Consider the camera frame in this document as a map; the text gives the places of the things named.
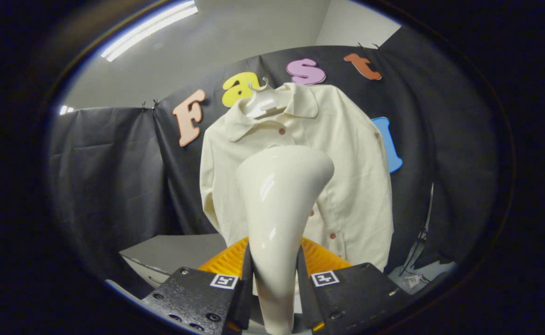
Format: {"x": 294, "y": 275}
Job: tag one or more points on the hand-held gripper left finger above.
{"x": 198, "y": 298}

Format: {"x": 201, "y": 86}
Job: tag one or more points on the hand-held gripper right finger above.
{"x": 351, "y": 298}

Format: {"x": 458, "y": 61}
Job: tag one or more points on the cream button shirt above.
{"x": 351, "y": 186}

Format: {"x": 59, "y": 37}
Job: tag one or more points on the white garment steamer head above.
{"x": 277, "y": 209}

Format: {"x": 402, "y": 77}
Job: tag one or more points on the grey curved table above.
{"x": 179, "y": 251}

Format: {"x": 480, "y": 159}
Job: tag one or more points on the thin metal stand pole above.
{"x": 425, "y": 230}

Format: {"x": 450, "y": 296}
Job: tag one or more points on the black backdrop cloth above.
{"x": 109, "y": 177}

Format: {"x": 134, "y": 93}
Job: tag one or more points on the white plastic hanger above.
{"x": 263, "y": 104}

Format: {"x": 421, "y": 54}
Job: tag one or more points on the ceiling light panel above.
{"x": 146, "y": 30}
{"x": 66, "y": 110}

